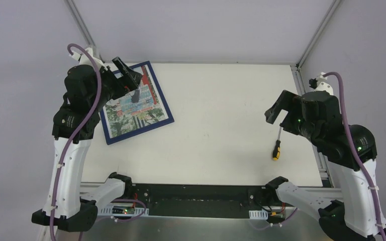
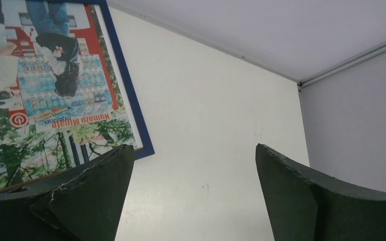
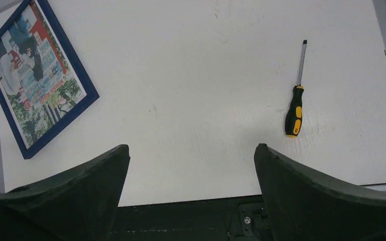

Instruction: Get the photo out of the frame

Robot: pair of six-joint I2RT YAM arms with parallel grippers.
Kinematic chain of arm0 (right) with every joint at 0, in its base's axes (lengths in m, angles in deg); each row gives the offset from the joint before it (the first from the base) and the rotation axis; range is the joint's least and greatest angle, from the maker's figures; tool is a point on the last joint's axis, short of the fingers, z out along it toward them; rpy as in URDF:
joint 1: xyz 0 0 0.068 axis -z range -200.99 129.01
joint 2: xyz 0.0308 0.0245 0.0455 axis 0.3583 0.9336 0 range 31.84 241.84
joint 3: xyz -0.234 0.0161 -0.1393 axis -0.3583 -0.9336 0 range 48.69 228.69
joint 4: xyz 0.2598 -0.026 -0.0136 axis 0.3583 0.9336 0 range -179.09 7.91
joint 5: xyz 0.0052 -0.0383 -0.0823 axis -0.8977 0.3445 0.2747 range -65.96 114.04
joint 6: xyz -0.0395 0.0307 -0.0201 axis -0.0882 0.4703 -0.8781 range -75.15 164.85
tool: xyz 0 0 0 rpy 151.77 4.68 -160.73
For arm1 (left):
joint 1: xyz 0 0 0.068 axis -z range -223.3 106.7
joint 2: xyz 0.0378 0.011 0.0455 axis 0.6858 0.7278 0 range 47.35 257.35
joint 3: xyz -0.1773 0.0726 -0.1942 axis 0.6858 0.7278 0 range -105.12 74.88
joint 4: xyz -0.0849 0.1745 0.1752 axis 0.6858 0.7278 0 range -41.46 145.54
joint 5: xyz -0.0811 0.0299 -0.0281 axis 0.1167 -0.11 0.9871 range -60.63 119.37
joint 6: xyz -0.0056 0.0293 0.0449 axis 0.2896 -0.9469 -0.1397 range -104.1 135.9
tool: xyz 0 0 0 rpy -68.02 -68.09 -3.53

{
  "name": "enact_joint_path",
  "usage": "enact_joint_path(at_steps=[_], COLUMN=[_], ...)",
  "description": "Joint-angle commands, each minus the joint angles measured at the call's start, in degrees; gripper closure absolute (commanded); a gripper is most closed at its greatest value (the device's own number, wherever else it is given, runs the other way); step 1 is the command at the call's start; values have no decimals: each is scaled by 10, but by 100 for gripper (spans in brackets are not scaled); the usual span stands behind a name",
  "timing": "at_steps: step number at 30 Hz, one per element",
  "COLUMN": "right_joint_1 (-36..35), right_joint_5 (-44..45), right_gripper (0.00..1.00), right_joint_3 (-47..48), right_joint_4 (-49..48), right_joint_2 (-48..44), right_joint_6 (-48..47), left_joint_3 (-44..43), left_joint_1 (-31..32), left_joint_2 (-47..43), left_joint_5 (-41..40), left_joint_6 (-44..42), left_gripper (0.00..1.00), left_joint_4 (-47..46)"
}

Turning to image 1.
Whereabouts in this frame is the white cable duct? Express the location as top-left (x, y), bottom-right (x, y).
top-left (98, 205), bottom-right (149, 217)
top-left (248, 209), bottom-right (268, 220)

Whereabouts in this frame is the blue wooden picture frame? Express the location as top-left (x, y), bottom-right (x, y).
top-left (99, 61), bottom-right (175, 146)

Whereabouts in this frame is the right white cable duct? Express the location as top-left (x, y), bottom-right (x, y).
top-left (248, 209), bottom-right (268, 220)

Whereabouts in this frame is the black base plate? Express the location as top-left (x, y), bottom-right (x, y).
top-left (111, 183), bottom-right (290, 218)

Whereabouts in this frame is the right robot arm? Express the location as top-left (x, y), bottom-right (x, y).
top-left (265, 72), bottom-right (386, 240)

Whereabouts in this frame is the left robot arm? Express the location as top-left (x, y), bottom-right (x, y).
top-left (32, 43), bottom-right (142, 232)

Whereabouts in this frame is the colourful photo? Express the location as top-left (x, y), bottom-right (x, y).
top-left (104, 66), bottom-right (166, 139)

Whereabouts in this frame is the left white cable duct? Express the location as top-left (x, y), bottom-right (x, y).
top-left (98, 205), bottom-right (149, 217)

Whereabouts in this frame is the black yellow screwdriver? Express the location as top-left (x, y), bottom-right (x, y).
top-left (272, 127), bottom-right (282, 161)

